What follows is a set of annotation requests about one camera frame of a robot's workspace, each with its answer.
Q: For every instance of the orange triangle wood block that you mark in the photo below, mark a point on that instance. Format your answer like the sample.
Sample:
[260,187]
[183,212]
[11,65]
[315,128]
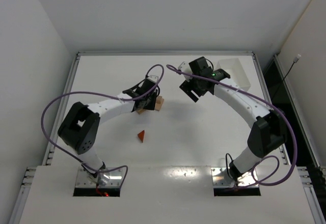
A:
[141,136]

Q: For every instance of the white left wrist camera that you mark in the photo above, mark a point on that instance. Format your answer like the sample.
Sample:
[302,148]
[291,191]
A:
[153,78]

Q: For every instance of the white plastic bin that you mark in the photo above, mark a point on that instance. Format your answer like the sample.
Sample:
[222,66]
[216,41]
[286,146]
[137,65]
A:
[235,69]

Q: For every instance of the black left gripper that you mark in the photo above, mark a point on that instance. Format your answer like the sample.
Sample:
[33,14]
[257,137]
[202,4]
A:
[151,102]

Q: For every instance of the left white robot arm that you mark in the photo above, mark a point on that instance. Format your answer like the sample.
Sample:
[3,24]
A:
[79,127]

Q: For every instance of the metal base plate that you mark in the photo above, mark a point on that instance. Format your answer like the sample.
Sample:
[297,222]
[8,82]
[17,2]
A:
[221,179]
[104,180]

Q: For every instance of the aluminium table frame rail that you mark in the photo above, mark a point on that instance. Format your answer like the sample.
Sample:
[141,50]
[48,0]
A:
[52,138]

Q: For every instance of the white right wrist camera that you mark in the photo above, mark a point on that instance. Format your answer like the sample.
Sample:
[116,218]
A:
[185,69]

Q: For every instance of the orange arch wood block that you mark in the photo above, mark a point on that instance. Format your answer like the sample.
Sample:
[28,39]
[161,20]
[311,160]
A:
[140,111]

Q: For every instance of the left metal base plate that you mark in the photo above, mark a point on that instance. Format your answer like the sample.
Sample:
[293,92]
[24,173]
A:
[104,180]

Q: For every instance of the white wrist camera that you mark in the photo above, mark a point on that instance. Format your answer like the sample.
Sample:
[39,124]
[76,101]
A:
[153,78]
[185,69]

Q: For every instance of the light wood block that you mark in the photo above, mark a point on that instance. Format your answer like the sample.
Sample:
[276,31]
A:
[158,103]

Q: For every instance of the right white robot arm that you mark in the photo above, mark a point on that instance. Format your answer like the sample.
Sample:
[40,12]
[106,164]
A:
[268,129]

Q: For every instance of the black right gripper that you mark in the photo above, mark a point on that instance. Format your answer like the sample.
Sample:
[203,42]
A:
[191,89]

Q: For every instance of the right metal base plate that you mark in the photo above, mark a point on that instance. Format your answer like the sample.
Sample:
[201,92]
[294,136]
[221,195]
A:
[221,179]

